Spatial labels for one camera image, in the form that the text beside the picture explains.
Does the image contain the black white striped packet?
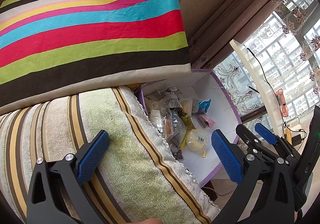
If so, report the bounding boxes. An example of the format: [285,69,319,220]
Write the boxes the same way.
[157,87,185,109]

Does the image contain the striped colourful tablecloth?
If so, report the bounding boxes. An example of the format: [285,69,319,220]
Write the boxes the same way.
[0,0,192,115]

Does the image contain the black charger box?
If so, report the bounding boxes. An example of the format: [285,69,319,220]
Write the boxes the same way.
[291,129,307,145]

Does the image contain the pink plastic handheld object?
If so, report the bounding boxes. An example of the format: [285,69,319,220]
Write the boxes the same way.
[276,88,290,117]

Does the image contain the striped sofa cushion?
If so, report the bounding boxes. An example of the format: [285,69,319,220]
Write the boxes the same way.
[0,86,220,224]

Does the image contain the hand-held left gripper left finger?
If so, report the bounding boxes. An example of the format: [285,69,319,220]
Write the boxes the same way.
[26,130,110,224]

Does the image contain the black cable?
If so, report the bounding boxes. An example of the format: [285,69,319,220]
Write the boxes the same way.
[247,48,285,127]

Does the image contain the patterned lace curtain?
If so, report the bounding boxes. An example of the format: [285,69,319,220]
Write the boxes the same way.
[214,0,320,124]

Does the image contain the pile of assorted snack packets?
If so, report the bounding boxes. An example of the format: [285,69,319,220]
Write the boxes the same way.
[144,87,213,150]

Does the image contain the pale yellow bun packet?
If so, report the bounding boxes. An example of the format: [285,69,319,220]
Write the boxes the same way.
[185,129,208,158]

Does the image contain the brown curtain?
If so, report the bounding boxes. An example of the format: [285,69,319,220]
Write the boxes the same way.
[160,0,303,70]

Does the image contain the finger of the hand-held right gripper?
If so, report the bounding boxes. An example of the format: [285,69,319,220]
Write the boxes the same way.
[254,123,301,164]
[236,124,275,164]

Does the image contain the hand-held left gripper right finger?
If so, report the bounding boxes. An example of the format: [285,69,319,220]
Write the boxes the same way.
[211,129,307,224]

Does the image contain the person's left hand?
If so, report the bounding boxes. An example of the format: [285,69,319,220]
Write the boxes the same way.
[135,218,163,224]

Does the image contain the pink box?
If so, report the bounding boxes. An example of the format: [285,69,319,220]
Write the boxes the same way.
[196,114,216,129]

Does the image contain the white curved shelf board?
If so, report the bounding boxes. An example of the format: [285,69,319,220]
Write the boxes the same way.
[229,40,288,147]

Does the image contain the small dark snack packet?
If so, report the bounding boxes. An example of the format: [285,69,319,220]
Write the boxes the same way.
[172,150,185,162]

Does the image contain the blue white snack packet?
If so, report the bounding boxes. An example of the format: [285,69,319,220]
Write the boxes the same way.
[194,99,212,114]

